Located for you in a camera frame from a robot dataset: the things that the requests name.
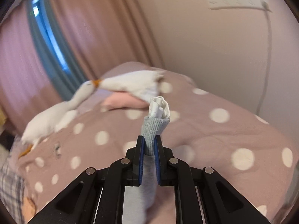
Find folded pink garment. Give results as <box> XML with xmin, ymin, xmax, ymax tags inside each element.
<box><xmin>101</xmin><ymin>92</ymin><xmax>149</xmax><ymax>110</ymax></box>

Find grey New York sweatshirt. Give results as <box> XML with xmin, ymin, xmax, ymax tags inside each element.
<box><xmin>122</xmin><ymin>96</ymin><xmax>171</xmax><ymax>224</ymax></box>

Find teal curtain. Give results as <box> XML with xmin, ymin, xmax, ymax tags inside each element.
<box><xmin>26</xmin><ymin>0</ymin><xmax>87</xmax><ymax>101</ymax></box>

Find folded orange printed clothes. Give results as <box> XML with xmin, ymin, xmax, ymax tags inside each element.
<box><xmin>22</xmin><ymin>197</ymin><xmax>36</xmax><ymax>223</ymax></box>

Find folded white garment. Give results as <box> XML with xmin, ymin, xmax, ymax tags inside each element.
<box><xmin>99</xmin><ymin>70</ymin><xmax>164</xmax><ymax>103</ymax></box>

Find pink curtain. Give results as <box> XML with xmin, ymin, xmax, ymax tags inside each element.
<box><xmin>1</xmin><ymin>0</ymin><xmax>164</xmax><ymax>133</ymax></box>

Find white power cable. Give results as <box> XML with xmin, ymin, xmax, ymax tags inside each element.
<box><xmin>255</xmin><ymin>9</ymin><xmax>274</xmax><ymax>115</ymax></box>

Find plaid blue grey pillow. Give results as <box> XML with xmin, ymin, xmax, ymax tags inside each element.
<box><xmin>1</xmin><ymin>162</ymin><xmax>25</xmax><ymax>223</ymax></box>

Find white power strip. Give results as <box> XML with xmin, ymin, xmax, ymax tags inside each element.
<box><xmin>207</xmin><ymin>0</ymin><xmax>270</xmax><ymax>11</ymax></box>

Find pink polka dot duvet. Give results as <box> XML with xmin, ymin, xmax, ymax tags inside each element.
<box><xmin>17</xmin><ymin>62</ymin><xmax>298</xmax><ymax>223</ymax></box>

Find white goose plush toy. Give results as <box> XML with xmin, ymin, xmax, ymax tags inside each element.
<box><xmin>18</xmin><ymin>79</ymin><xmax>101</xmax><ymax>158</ymax></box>

